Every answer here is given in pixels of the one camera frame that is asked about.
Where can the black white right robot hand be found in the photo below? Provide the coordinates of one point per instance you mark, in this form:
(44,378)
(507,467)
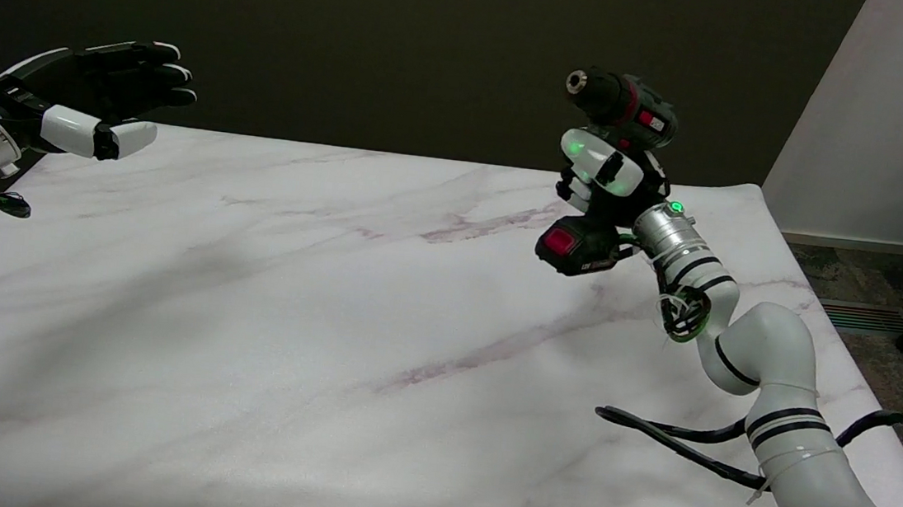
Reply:
(605,169)

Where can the dark green power screwdriver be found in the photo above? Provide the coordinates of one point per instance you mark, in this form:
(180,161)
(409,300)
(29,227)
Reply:
(623,104)

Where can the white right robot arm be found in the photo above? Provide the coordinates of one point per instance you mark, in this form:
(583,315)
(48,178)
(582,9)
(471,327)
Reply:
(773,351)

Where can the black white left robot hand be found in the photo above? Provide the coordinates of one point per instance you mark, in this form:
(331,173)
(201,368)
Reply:
(86,94)

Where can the floor vent grille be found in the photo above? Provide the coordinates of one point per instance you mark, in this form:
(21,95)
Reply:
(864,316)

